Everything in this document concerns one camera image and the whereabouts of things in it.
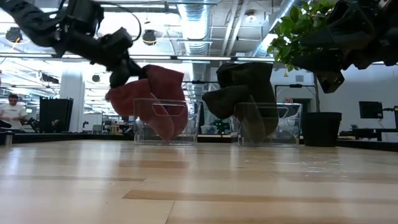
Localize black computer monitor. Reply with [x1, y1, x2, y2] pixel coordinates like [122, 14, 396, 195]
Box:
[359, 101, 384, 119]

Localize silver ventilation duct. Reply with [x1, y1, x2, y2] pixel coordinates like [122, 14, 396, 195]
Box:
[177, 0, 215, 57]

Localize black ceiling spotlight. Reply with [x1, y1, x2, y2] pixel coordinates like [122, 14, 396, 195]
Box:
[5, 27, 23, 44]
[142, 29, 157, 46]

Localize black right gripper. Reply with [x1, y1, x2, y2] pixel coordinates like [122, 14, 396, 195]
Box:
[291, 0, 398, 94]

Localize dark grey baseball cap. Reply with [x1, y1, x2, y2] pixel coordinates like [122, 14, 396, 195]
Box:
[201, 84, 267, 144]

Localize black aluminium table frame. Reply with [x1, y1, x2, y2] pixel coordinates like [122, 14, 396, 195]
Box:
[0, 131, 398, 152]

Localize clear plastic bin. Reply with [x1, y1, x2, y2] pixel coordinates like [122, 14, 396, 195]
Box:
[133, 98, 200, 146]
[233, 101, 303, 147]

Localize black cabinet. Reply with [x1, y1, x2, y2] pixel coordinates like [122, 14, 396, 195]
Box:
[39, 98, 75, 134]

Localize green potted plant black pot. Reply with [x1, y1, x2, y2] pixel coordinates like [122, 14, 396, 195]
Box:
[266, 0, 343, 147]

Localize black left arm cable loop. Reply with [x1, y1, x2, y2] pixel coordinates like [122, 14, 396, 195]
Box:
[101, 4, 143, 43]

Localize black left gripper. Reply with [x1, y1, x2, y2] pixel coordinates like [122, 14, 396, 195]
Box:
[93, 27, 149, 89]

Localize black office desk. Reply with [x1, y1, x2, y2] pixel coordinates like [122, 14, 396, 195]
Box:
[338, 127, 398, 142]

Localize black baseball cap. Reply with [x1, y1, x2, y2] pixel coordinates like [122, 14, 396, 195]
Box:
[216, 62, 280, 138]

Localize long ceiling light strip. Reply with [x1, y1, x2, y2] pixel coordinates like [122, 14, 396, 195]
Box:
[0, 52, 274, 62]

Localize maroon baseball cap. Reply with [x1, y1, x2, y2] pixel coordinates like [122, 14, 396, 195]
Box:
[104, 79, 175, 142]
[141, 64, 190, 141]

